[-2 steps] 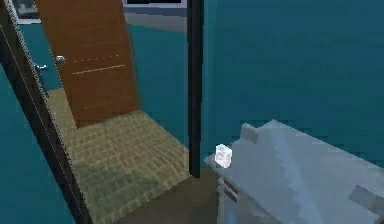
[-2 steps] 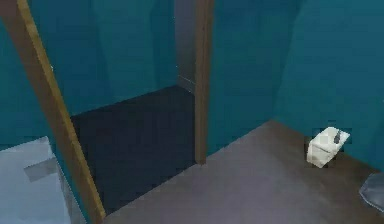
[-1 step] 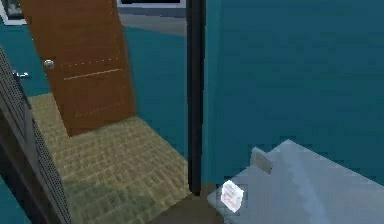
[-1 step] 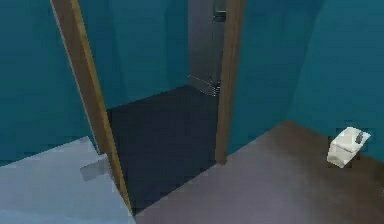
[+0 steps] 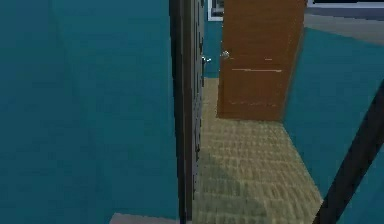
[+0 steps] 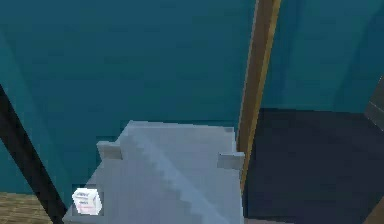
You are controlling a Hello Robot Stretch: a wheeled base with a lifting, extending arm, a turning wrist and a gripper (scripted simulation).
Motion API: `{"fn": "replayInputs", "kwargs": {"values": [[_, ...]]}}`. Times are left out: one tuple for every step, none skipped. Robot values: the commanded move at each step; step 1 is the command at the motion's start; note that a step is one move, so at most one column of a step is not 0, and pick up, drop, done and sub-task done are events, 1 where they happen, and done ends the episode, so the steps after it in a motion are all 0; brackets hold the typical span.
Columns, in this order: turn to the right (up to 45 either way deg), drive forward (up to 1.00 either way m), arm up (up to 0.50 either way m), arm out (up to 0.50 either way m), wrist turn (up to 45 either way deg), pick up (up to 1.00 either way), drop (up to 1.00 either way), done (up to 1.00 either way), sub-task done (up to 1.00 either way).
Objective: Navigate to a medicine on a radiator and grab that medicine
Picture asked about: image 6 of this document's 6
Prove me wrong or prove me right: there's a white radiator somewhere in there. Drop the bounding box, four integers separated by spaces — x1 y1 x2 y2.
61 119 246 224

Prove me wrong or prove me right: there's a white medicine box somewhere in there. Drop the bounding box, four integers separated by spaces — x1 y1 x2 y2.
71 187 103 216

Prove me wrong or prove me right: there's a black slanted bar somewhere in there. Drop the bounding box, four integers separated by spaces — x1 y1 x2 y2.
0 83 68 224

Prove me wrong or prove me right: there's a grey block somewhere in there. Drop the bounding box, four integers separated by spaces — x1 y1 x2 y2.
363 75 384 132

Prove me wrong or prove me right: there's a wooden door frame post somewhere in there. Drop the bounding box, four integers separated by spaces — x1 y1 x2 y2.
235 0 282 196

